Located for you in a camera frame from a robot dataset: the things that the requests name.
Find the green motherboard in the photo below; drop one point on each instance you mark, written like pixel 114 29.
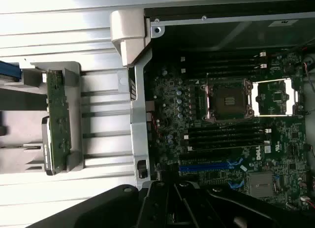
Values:
pixel 290 139

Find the black expansion slot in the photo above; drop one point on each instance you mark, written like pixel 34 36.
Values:
pixel 204 156

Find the blue expansion slot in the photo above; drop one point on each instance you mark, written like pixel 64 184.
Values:
pixel 204 167

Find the CPU socket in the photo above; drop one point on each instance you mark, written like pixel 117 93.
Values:
pixel 231 100

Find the hard disk blue carrier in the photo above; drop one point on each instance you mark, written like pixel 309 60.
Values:
pixel 8 70

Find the grey chipset heatsink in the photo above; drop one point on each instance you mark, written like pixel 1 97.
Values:
pixel 261 185

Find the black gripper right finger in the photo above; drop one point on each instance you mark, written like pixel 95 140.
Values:
pixel 221 210

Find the metal socket cover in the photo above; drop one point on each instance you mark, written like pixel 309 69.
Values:
pixel 294 102

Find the open black PC case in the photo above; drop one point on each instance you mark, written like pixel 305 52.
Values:
pixel 137 119

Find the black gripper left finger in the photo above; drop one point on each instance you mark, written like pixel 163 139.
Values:
pixel 110 208

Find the grey parts rack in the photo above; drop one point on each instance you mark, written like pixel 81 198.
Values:
pixel 19 129

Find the RAM slot white clips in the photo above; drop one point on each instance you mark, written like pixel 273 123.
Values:
pixel 221 68
pixel 221 56
pixel 221 134
pixel 221 145

